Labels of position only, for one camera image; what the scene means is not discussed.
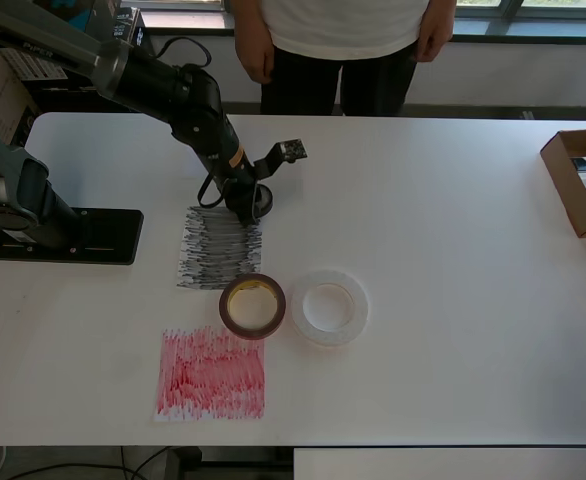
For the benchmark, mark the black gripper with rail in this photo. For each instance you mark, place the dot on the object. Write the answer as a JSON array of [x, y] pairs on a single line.
[[243, 187]]

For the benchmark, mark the red tape roll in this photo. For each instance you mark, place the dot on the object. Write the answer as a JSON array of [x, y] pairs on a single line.
[[253, 335]]

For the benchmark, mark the white double-sided tape roll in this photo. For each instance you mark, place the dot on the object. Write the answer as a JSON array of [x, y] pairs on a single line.
[[329, 340]]

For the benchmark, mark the person's right forearm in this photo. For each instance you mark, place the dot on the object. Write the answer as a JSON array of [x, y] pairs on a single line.
[[250, 17]]

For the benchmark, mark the person's left forearm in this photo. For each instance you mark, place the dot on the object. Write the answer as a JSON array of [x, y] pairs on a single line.
[[440, 9]]

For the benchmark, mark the dark grey Piper robot arm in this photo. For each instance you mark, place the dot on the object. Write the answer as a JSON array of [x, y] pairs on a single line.
[[148, 82]]

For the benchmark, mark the person's right hand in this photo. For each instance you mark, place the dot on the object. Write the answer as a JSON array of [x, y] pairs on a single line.
[[255, 55]]

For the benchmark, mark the person's left hand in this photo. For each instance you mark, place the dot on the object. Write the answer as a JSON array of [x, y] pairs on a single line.
[[435, 40]]

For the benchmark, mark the black scribbled paper sheet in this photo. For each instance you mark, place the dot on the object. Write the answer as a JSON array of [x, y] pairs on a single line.
[[198, 260]]

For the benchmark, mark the red scribbled paper sheet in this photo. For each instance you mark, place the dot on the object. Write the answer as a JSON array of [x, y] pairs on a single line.
[[208, 375]]

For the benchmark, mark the person in white shirt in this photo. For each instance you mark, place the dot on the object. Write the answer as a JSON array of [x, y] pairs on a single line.
[[343, 30]]

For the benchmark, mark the black carton with white print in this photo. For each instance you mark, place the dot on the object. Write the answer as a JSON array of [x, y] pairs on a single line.
[[123, 25]]

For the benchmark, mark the dark carton with text label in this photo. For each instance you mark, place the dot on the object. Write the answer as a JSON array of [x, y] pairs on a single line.
[[33, 62]]

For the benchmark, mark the teal box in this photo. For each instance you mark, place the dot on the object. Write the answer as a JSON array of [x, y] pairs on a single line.
[[80, 12]]

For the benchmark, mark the open cardboard tray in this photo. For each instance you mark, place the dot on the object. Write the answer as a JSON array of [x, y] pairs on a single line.
[[558, 160]]

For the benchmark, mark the white panel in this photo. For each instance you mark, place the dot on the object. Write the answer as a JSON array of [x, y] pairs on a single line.
[[448, 465]]

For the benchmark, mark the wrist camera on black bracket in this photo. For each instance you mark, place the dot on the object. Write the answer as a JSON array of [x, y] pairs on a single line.
[[293, 149]]

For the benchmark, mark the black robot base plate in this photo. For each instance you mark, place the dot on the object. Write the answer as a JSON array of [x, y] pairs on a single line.
[[113, 235]]

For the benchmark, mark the window with dark frame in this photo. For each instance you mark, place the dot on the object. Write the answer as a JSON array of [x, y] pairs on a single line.
[[548, 31]]

